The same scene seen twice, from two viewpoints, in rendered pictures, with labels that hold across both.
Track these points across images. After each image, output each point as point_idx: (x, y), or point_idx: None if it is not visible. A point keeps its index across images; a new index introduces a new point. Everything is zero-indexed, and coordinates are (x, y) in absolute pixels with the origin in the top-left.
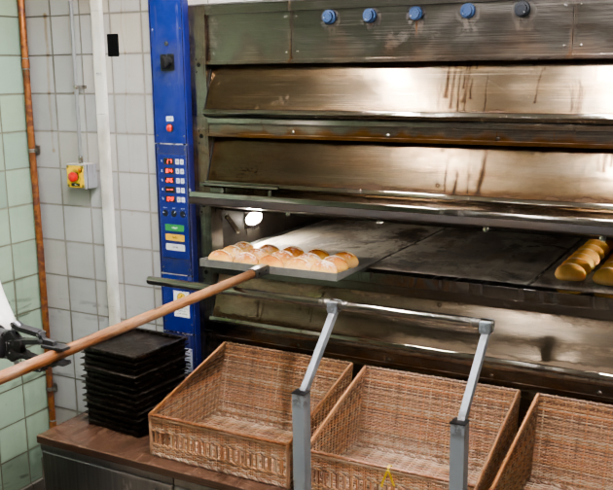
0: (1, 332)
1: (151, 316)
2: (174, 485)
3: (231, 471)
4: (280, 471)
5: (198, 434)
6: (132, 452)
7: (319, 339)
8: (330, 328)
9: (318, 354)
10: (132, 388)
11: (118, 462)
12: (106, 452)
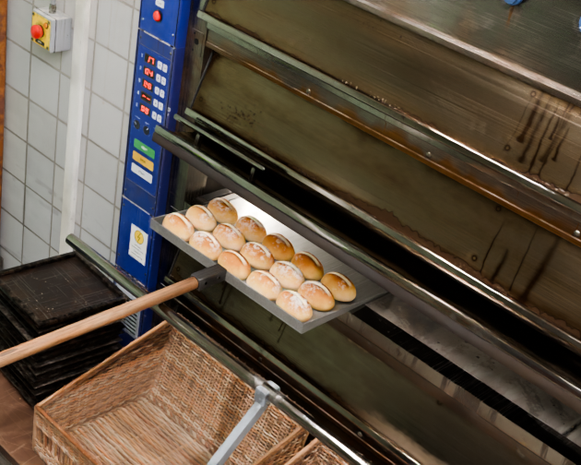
0: None
1: None
2: None
3: None
4: None
5: (80, 460)
6: (14, 436)
7: (229, 437)
8: (250, 423)
9: (219, 459)
10: (34, 355)
11: None
12: None
